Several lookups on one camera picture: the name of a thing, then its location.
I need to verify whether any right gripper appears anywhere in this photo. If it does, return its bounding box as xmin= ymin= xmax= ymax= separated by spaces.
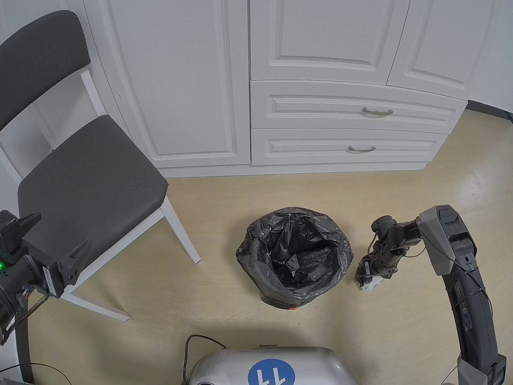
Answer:
xmin=358 ymin=255 xmax=395 ymax=283

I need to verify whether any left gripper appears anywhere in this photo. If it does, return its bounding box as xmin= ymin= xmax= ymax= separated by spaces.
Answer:
xmin=0 ymin=213 xmax=91 ymax=327

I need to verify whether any black plastic bag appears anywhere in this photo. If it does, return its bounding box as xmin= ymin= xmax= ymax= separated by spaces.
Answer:
xmin=236 ymin=206 xmax=354 ymax=310

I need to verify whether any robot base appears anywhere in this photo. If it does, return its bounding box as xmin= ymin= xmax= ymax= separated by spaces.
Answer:
xmin=188 ymin=346 xmax=357 ymax=385

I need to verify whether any white chair with grey seat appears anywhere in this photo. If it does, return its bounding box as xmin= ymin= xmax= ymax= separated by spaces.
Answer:
xmin=0 ymin=10 xmax=202 ymax=322

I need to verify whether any white wardrobe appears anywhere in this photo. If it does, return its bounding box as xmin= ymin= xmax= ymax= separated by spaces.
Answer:
xmin=62 ymin=0 xmax=499 ymax=178

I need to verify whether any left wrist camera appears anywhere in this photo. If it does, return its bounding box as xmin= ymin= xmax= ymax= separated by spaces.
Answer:
xmin=0 ymin=210 xmax=20 ymax=256

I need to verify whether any black cable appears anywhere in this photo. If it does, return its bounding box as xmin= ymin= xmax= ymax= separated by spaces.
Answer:
xmin=183 ymin=334 xmax=227 ymax=382

